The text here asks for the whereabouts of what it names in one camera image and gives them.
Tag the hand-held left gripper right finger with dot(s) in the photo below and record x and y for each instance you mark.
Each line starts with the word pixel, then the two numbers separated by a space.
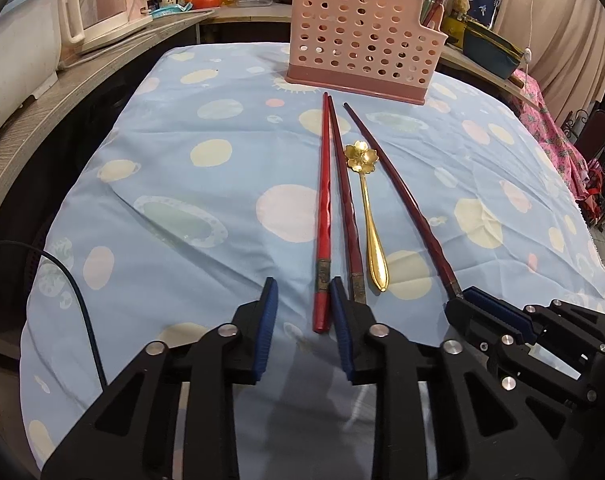
pixel 340 330

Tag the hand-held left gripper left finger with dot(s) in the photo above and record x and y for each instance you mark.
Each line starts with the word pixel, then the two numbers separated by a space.
pixel 265 330

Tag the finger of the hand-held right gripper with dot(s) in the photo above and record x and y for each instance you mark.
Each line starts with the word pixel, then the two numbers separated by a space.
pixel 494 305
pixel 472 325

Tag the dark red chopstick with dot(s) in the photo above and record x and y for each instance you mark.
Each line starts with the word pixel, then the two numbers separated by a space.
pixel 343 195

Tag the maroon chopstick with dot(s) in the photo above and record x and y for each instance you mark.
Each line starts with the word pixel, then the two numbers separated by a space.
pixel 407 200

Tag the pink perforated utensil basket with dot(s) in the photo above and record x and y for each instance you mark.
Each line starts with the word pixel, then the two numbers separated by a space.
pixel 362 80

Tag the gold flower spoon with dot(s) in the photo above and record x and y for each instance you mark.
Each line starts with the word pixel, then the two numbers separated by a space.
pixel 375 255

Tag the pink floral cloth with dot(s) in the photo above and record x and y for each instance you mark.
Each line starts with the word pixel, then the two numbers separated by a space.
pixel 562 145

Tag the dark metal chair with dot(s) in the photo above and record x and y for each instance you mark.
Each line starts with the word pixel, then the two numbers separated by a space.
pixel 594 132

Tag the dark blue baking dish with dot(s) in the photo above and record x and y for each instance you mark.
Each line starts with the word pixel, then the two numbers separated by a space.
pixel 492 55

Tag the beige curtain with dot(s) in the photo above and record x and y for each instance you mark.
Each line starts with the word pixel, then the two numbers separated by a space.
pixel 552 35

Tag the pink electric kettle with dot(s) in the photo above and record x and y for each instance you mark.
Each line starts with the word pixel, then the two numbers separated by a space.
pixel 112 5

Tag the white plastic tub blue rim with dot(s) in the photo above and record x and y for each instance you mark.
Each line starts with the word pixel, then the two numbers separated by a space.
pixel 17 55

